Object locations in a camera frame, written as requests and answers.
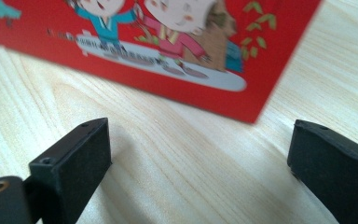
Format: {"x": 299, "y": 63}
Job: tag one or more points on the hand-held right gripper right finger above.
{"x": 338, "y": 174}

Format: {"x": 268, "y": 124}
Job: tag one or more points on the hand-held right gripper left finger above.
{"x": 74, "y": 171}

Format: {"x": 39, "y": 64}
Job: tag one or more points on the red picture book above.
{"x": 254, "y": 77}

